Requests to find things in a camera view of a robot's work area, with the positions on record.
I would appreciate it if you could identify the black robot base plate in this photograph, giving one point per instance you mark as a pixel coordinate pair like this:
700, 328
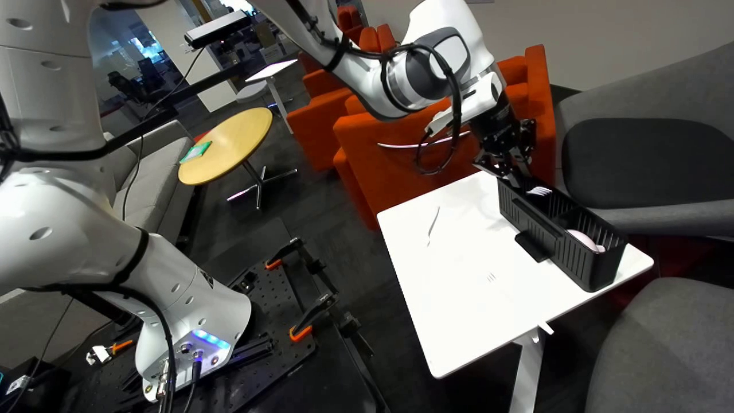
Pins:
209, 347

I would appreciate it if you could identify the large orange armchair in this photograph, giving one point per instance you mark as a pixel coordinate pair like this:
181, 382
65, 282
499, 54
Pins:
376, 159

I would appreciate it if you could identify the orange black clamp lower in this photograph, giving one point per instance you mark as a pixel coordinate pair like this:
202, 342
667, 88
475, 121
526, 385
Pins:
303, 326

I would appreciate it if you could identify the grey sofa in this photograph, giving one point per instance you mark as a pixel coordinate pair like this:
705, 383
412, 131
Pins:
141, 182

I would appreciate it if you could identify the small orange armchair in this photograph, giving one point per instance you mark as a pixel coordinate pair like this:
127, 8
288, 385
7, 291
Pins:
313, 121

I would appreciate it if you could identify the far orange armchair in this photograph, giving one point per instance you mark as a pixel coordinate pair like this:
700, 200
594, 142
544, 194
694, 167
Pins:
353, 24

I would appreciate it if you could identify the black plastic mesh basket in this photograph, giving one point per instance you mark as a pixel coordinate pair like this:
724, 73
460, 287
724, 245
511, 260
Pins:
542, 231

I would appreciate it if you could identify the orange black clamp upper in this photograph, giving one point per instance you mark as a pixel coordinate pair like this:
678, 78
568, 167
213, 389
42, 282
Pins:
295, 245

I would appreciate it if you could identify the black camera on stand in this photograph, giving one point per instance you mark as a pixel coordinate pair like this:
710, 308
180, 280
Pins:
208, 33

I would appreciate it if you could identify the small white tablet table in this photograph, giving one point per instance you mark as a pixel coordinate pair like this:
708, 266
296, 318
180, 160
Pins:
267, 77

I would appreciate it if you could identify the round yellow wooden table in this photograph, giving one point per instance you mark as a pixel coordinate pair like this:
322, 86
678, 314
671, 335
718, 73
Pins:
233, 142

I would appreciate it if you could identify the orange black clamp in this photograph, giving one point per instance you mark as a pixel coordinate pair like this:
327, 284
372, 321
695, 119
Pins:
303, 326
295, 245

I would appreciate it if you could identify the green card on table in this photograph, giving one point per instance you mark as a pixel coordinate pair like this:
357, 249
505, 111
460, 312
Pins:
196, 151

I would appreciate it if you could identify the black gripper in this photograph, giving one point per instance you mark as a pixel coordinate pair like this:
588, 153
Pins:
505, 148

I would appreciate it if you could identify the grey chair lower right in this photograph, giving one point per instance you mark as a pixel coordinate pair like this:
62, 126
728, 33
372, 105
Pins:
667, 351

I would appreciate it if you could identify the grey lounge chair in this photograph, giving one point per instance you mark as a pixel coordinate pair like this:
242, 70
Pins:
655, 151

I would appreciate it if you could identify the white object in basket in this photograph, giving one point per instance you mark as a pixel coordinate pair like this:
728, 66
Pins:
588, 242

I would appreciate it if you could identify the white side table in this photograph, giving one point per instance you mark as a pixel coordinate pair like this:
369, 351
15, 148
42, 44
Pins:
471, 287

